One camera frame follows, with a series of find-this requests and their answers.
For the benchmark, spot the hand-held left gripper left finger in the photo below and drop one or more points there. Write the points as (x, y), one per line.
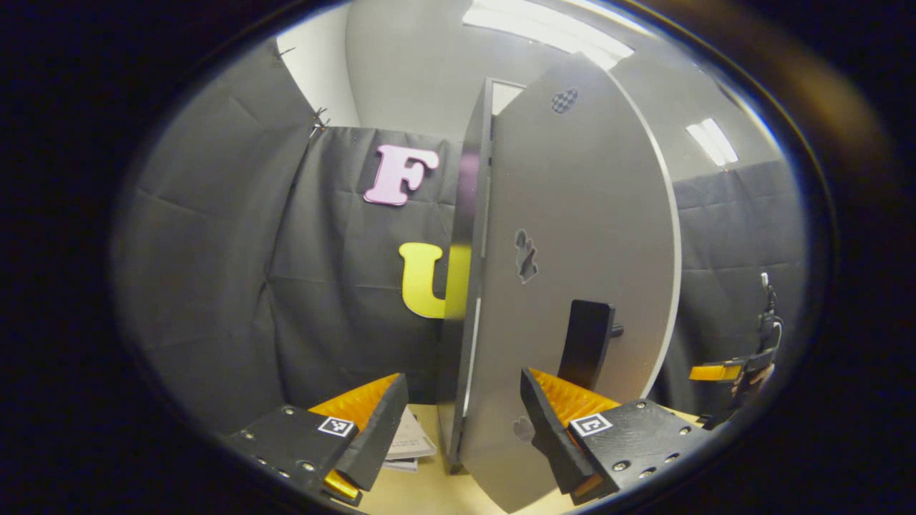
(379, 429)

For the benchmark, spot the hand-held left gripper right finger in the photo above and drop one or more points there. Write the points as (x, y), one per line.
(547, 429)

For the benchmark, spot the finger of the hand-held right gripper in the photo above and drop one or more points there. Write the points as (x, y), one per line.
(715, 372)

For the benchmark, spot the white shoe cabinet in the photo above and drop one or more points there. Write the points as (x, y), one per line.
(458, 286)

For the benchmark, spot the white cabinet door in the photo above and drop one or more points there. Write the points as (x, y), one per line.
(594, 214)

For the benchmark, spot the white paper booklet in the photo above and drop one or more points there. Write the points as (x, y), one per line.
(411, 440)

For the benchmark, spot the small ceiling light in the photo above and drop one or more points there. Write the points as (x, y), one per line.
(712, 141)

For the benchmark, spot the black backdrop cloth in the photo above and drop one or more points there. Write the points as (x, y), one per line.
(215, 286)

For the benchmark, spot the long ceiling light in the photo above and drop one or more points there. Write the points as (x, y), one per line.
(544, 32)

